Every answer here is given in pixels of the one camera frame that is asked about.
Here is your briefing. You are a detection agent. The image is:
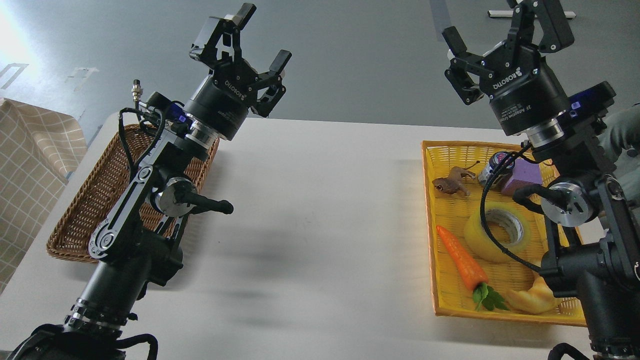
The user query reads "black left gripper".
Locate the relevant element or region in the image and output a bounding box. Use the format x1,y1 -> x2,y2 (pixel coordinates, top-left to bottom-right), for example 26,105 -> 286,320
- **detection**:
183,3 -> 292,141

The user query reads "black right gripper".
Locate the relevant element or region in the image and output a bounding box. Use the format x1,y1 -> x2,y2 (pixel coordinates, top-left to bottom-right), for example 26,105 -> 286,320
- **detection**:
441,0 -> 575,136

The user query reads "yellow tape roll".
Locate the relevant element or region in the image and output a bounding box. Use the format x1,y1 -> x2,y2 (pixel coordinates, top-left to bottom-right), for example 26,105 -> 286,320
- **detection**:
463,202 -> 532,264

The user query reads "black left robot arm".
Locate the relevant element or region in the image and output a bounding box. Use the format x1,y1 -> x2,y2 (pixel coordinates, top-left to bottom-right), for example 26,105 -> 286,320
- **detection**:
7,3 -> 291,360

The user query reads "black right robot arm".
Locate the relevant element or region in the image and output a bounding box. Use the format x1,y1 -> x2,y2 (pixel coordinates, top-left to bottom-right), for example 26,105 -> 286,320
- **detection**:
442,0 -> 639,360

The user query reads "white metal stand base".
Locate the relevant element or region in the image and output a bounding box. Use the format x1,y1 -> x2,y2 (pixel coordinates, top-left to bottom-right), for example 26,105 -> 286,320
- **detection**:
487,10 -> 577,19

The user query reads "purple foam block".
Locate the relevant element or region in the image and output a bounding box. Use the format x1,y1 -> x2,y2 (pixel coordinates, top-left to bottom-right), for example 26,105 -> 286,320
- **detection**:
500,158 -> 543,197

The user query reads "small dark jar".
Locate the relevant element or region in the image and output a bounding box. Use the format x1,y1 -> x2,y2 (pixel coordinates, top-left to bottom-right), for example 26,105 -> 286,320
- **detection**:
477,151 -> 515,192

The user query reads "brown toy animal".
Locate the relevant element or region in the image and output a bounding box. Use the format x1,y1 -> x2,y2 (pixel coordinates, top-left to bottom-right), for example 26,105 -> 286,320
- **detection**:
430,161 -> 480,198

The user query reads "brown wicker basket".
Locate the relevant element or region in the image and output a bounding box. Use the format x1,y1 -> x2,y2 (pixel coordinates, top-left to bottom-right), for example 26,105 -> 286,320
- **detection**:
46,124 -> 220,264

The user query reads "yellow plastic basket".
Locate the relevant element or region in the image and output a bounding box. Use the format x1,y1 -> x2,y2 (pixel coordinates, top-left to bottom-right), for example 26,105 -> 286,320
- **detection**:
422,140 -> 586,327

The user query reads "beige checkered cloth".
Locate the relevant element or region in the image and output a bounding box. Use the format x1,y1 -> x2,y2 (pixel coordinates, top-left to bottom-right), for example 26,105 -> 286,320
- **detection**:
0,98 -> 87,290

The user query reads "orange toy carrot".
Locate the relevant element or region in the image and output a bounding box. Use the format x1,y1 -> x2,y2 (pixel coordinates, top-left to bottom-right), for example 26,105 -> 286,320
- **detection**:
435,225 -> 509,312

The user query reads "toy croissant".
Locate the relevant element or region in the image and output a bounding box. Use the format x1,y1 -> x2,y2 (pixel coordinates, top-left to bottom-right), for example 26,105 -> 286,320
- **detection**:
503,276 -> 561,315

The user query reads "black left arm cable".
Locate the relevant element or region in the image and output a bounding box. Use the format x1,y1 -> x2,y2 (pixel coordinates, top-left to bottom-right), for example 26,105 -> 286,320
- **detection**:
118,106 -> 168,186

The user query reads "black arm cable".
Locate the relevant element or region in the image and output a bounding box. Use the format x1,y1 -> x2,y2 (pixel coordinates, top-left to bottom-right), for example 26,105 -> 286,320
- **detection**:
479,142 -> 546,274
118,106 -> 168,186

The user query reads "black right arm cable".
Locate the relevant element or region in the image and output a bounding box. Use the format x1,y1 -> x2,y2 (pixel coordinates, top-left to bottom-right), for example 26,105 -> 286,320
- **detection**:
479,142 -> 546,274

